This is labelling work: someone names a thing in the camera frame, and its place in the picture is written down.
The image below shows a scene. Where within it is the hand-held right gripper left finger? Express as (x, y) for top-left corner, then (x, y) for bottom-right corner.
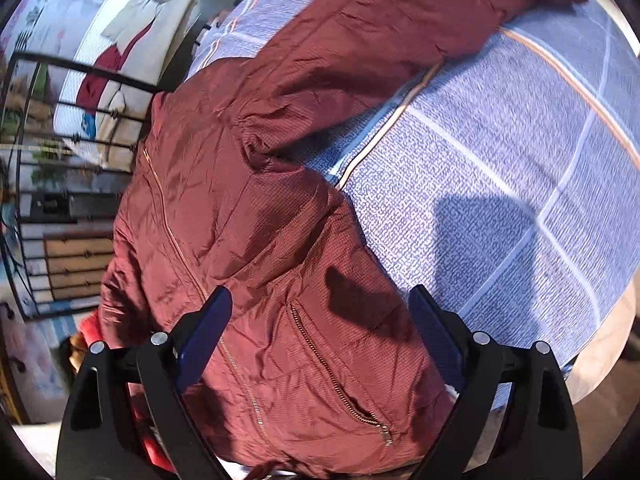
(56, 285), (233, 480)

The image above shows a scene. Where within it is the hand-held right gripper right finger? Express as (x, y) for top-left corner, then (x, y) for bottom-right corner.
(407, 284), (585, 480)

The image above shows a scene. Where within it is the maroon quilted jacket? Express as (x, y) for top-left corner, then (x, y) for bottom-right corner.
(97, 0), (591, 480)

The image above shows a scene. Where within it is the blue checked bed sheet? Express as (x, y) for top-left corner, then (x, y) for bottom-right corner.
(187, 0), (640, 411)

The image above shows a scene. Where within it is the dark red throw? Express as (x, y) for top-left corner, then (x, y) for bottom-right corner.
(75, 25), (151, 116)

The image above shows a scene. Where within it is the white sofa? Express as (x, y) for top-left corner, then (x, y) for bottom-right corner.
(0, 0), (201, 166)

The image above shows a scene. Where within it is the black metal bed rail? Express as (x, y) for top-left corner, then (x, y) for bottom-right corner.
(0, 52), (161, 318)

